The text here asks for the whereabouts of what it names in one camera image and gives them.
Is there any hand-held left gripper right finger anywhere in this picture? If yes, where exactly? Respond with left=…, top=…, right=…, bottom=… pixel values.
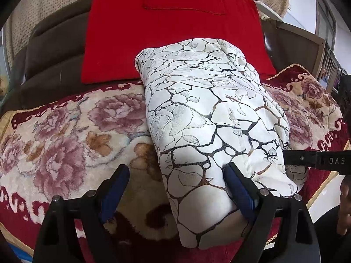
left=223, top=162, right=321, bottom=263

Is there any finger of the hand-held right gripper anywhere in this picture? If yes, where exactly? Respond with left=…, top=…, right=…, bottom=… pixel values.
left=284, top=149, right=351, bottom=175

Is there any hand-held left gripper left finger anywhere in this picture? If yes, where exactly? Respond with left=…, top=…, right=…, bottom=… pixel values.
left=33, top=164, right=131, bottom=263

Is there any white patterned quilt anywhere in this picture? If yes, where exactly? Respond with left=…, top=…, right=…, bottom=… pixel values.
left=135, top=38, right=309, bottom=250

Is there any person's right hand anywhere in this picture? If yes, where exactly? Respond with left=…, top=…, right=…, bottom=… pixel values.
left=340, top=177, right=351, bottom=217

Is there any floral plush blanket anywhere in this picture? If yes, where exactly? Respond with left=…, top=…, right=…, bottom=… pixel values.
left=0, top=64, right=351, bottom=263

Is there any wooden crib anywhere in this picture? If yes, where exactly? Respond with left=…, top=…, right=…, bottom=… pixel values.
left=263, top=16, right=343, bottom=91

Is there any window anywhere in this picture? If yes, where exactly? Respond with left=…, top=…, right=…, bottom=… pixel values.
left=291, top=0, right=351, bottom=69

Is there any red blanket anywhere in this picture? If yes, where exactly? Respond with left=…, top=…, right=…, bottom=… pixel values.
left=81, top=0, right=276, bottom=85

